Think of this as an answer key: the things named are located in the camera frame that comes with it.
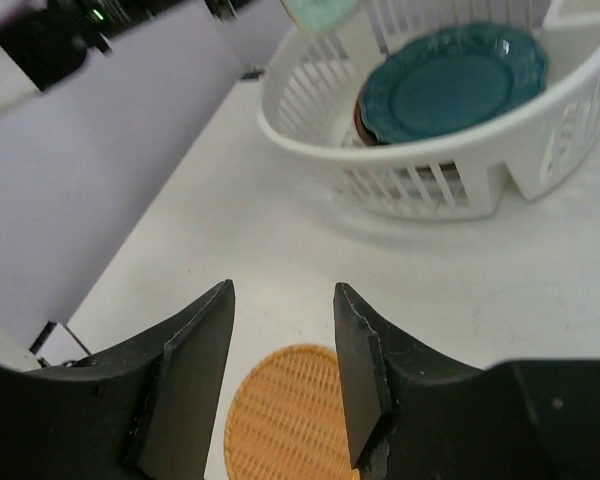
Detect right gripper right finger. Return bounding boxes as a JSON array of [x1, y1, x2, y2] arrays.
[[333, 283, 600, 479]]

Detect light green divided square plate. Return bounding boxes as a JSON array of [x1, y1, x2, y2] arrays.
[[280, 0, 367, 34]]

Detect white plastic dish basket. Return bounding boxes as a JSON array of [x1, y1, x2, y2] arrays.
[[258, 1, 600, 220]]

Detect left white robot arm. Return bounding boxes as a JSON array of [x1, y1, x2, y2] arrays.
[[0, 0, 184, 117]]

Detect brown rimmed beige round plate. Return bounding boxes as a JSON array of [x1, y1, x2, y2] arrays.
[[352, 89, 461, 176]]

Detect teal scalloped round plate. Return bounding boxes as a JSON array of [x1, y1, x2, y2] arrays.
[[359, 22, 549, 144]]

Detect woven bamboo round tray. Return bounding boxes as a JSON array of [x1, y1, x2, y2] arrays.
[[223, 344, 360, 479]]

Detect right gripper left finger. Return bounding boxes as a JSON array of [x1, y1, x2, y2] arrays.
[[0, 280, 235, 479]]

